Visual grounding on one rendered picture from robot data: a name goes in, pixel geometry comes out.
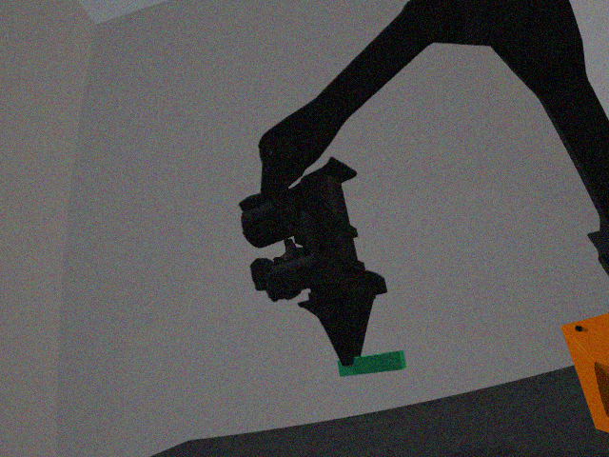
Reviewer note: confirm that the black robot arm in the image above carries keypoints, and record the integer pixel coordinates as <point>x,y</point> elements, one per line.
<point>537,39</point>

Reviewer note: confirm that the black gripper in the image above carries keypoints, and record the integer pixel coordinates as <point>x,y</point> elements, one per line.
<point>342,291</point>

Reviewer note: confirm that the green rectangular post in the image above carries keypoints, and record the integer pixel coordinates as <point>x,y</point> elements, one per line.
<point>388,361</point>

